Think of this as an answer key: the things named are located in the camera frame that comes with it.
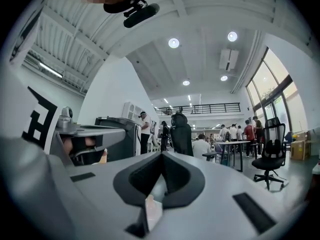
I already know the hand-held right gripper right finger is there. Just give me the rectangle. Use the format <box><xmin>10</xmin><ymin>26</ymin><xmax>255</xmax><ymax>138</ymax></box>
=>
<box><xmin>148</xmin><ymin>151</ymin><xmax>309</xmax><ymax>240</ymax></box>

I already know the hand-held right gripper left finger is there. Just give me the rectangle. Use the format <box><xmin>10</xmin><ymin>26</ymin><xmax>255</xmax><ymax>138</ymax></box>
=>
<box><xmin>65</xmin><ymin>151</ymin><xmax>163</xmax><ymax>240</ymax></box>

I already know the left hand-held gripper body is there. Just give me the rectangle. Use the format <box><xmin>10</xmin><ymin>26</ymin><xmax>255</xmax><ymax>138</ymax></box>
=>
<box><xmin>0</xmin><ymin>0</ymin><xmax>126</xmax><ymax>169</ymax></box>

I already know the person's right hand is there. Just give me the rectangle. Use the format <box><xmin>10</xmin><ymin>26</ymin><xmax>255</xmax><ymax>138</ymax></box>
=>
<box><xmin>144</xmin><ymin>194</ymin><xmax>164</xmax><ymax>231</ymax></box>

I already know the long tube ceiling light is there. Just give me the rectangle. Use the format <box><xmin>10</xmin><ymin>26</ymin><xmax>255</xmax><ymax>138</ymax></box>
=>
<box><xmin>38</xmin><ymin>61</ymin><xmax>64</xmax><ymax>79</ymax></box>

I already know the dark grey machine cabinet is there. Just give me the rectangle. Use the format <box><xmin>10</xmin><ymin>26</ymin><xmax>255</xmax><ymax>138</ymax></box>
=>
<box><xmin>94</xmin><ymin>116</ymin><xmax>141</xmax><ymax>163</ymax></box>

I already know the white work table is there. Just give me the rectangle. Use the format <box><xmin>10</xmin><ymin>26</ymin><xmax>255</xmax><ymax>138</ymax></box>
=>
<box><xmin>215</xmin><ymin>140</ymin><xmax>252</xmax><ymax>173</ymax></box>

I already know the black mesh office chair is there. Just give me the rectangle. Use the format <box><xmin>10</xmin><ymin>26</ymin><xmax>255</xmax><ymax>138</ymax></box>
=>
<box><xmin>251</xmin><ymin>117</ymin><xmax>290</xmax><ymax>191</ymax></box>

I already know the tall black headrest chair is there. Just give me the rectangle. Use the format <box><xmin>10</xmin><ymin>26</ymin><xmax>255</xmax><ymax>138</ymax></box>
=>
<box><xmin>170</xmin><ymin>112</ymin><xmax>194</xmax><ymax>158</ymax></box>

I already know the black balcony railing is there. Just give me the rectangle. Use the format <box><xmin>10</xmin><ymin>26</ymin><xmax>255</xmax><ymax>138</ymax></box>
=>
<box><xmin>154</xmin><ymin>102</ymin><xmax>242</xmax><ymax>117</ymax></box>

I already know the cardboard box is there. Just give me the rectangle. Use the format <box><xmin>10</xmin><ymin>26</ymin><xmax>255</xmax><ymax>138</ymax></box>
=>
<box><xmin>295</xmin><ymin>131</ymin><xmax>311</xmax><ymax>143</ymax></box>
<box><xmin>289</xmin><ymin>140</ymin><xmax>312</xmax><ymax>161</ymax></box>

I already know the white ceiling air conditioner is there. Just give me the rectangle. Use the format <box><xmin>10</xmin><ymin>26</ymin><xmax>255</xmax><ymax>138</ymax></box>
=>
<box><xmin>219</xmin><ymin>48</ymin><xmax>240</xmax><ymax>72</ymax></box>

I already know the small white gripper camera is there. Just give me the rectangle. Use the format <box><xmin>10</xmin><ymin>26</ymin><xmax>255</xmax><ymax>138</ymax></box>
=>
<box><xmin>61</xmin><ymin>106</ymin><xmax>74</xmax><ymax>124</ymax></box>

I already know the white wall cabinet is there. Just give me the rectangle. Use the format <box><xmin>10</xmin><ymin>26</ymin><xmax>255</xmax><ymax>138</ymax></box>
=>
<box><xmin>123</xmin><ymin>101</ymin><xmax>144</xmax><ymax>121</ymax></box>

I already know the large glass window wall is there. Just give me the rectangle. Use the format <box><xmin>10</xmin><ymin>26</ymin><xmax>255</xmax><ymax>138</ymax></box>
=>
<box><xmin>245</xmin><ymin>47</ymin><xmax>310</xmax><ymax>135</ymax></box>

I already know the black head-worn camera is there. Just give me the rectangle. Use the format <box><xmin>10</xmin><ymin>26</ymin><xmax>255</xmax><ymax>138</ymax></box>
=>
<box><xmin>123</xmin><ymin>0</ymin><xmax>161</xmax><ymax>29</ymax></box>

